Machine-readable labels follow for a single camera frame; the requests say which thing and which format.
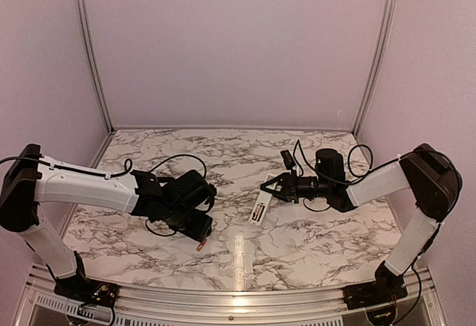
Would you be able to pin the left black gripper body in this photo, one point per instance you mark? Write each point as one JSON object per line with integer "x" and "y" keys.
{"x": 179, "y": 219}

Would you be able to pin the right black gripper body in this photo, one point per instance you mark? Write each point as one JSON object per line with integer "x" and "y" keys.
{"x": 301, "y": 189}

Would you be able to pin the orange AAA battery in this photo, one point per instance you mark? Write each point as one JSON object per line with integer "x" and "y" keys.
{"x": 201, "y": 245}

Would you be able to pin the white remote control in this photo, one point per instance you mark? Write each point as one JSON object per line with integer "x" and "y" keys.
{"x": 260, "y": 208}

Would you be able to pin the white battery cover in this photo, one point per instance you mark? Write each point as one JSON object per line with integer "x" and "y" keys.
{"x": 248, "y": 259}

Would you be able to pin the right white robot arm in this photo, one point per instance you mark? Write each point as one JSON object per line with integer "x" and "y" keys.
{"x": 428, "y": 176}

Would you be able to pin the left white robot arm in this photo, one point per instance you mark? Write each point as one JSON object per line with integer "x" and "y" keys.
{"x": 181, "y": 203}

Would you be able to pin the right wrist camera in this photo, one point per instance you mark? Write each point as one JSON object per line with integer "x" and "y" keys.
{"x": 288, "y": 160}

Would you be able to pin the aluminium front rail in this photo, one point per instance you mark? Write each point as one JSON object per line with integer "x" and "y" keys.
{"x": 138, "y": 305}

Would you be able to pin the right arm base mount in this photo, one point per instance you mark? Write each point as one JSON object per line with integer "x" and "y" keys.
{"x": 370, "y": 294}

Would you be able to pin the right aluminium corner post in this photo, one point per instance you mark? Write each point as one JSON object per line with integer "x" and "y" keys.
{"x": 376, "y": 64}

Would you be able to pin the aluminium corner post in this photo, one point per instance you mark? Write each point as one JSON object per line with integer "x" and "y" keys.
{"x": 376, "y": 64}
{"x": 91, "y": 60}

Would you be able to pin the left aluminium corner post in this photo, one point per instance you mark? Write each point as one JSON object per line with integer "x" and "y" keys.
{"x": 91, "y": 60}

